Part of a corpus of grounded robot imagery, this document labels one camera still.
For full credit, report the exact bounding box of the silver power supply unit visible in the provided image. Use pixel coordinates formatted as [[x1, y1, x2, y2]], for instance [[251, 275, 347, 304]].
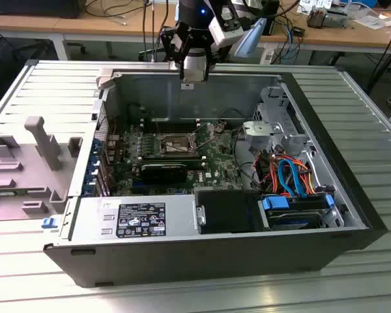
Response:
[[60, 194, 199, 241]]

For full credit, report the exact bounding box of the blue disk carrier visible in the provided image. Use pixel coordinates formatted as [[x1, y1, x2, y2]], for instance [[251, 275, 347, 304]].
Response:
[[261, 194, 336, 229]]

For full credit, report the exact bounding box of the black office chair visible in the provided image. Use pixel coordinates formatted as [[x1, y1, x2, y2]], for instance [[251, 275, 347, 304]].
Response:
[[6, 38, 87, 65]]

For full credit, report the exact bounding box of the silver CPU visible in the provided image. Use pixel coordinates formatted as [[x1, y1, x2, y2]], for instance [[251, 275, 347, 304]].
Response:
[[182, 54, 209, 82]]

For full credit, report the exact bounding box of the wooden desk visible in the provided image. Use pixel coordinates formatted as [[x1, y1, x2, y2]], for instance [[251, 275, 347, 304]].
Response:
[[0, 0, 391, 55]]

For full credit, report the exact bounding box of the white power strip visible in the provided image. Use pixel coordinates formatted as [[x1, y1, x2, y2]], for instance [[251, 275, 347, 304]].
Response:
[[259, 48, 275, 65]]

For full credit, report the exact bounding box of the metal locking lever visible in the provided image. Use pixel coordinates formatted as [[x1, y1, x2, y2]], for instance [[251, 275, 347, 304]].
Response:
[[152, 110, 162, 136], [161, 141, 198, 155]]

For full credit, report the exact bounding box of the black tripod leg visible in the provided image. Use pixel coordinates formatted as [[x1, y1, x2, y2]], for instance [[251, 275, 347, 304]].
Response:
[[366, 31, 391, 94]]

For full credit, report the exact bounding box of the blue plastic clip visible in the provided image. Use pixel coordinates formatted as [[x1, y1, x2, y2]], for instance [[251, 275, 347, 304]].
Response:
[[40, 216, 61, 231]]

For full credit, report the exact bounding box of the blue data wire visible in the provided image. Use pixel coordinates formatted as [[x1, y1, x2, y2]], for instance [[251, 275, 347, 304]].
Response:
[[278, 157, 309, 199]]

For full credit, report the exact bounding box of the thin black wire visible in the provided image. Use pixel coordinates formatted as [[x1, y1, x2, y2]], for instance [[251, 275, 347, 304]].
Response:
[[218, 108, 250, 124], [231, 128, 261, 192]]

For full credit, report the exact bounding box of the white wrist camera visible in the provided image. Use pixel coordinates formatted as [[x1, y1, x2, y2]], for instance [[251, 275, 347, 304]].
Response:
[[209, 6, 244, 47]]

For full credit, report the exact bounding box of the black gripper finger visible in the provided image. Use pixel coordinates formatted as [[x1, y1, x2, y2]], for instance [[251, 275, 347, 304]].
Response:
[[188, 31, 216, 82], [160, 22, 188, 81]]

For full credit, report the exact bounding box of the finned metal cooler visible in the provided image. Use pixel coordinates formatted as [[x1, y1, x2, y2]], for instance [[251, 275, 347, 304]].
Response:
[[307, 7, 327, 29]]

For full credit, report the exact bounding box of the grey metal disk bay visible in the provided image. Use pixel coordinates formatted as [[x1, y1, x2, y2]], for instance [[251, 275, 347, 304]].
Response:
[[242, 119, 285, 149]]

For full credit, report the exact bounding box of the silver drive cage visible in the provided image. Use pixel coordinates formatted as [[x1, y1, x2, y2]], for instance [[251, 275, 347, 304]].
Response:
[[252, 85, 310, 138]]

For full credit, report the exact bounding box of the black graphics card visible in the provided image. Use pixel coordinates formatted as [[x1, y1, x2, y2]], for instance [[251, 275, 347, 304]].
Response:
[[139, 162, 189, 184]]

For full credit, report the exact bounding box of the black PC case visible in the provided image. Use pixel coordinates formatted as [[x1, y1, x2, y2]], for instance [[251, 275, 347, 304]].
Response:
[[42, 67, 389, 288]]

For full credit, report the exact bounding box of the metal socket cover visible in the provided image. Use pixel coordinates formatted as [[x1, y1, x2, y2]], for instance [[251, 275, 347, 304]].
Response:
[[189, 121, 218, 155]]

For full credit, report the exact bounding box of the grey metal box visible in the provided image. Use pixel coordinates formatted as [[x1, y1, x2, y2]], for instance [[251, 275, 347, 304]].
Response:
[[325, 8, 349, 29]]

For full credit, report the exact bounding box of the black RAM slot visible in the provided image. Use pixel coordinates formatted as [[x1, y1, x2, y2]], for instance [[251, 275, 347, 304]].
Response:
[[139, 120, 201, 125], [139, 123, 201, 128], [139, 117, 201, 123], [139, 125, 201, 130]]

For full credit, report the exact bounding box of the orange power wire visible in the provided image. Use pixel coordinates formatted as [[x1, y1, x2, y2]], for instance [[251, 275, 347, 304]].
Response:
[[291, 157, 317, 195], [253, 153, 280, 195]]

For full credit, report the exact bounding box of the green motherboard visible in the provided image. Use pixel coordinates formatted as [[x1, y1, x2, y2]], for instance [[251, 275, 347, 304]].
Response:
[[106, 117, 250, 197]]

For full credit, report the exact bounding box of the silver latch bracket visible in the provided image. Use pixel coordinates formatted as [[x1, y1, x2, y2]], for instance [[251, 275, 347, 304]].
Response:
[[195, 204, 207, 226]]

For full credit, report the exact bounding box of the CPU socket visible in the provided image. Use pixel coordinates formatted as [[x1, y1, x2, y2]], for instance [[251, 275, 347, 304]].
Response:
[[156, 130, 199, 157]]

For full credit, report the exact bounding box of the blue expansion slot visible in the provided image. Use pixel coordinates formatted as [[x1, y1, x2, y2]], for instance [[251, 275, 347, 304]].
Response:
[[132, 182, 160, 194]]

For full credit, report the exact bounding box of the black equipment box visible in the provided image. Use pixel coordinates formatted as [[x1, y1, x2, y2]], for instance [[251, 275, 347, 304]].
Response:
[[0, 0, 83, 20]]

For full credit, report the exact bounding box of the white paper sheet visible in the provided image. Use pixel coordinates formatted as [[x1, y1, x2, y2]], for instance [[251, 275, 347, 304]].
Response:
[[352, 9, 391, 31]]

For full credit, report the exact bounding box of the grey parts rack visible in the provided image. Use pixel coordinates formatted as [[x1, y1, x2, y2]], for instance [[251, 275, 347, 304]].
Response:
[[0, 115, 85, 222]]

